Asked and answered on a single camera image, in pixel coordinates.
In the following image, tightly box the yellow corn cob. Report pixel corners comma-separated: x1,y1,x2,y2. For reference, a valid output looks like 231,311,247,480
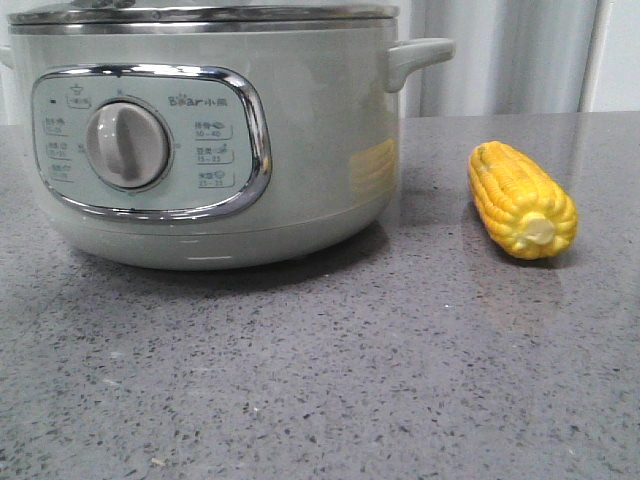
468,141,578,260

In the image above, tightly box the glass pot lid with knob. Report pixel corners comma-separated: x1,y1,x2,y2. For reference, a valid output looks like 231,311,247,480
8,1,399,26

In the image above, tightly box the pale green electric cooking pot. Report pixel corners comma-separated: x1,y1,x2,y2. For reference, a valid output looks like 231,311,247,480
0,17,457,272

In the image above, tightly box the white pleated curtain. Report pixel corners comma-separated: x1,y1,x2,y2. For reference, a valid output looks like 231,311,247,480
0,0,640,126

